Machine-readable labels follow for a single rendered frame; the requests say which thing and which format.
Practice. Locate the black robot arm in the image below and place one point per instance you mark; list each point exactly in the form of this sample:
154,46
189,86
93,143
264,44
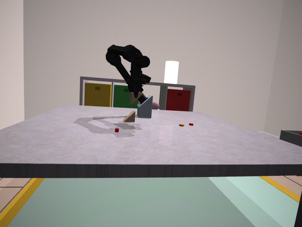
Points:
133,55

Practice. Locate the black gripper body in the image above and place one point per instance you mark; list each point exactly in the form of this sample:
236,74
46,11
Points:
135,77

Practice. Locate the tan triangular wooden block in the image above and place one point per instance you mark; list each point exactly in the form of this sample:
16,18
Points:
132,97
130,117

